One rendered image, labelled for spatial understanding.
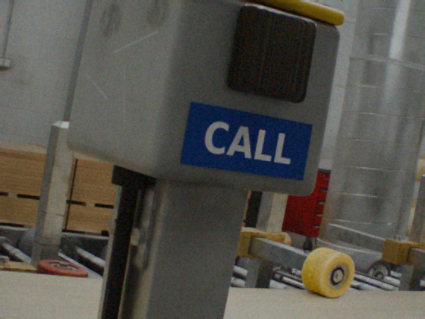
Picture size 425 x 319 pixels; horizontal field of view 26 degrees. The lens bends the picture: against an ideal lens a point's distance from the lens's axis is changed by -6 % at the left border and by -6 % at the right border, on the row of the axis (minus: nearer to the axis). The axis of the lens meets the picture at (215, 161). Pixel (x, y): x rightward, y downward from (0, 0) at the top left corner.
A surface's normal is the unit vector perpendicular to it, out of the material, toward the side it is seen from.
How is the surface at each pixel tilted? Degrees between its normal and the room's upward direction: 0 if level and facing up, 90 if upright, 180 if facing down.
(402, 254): 90
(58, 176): 90
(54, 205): 90
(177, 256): 90
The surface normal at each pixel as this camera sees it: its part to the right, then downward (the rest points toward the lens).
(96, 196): 0.57, 0.15
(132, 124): -0.81, -0.11
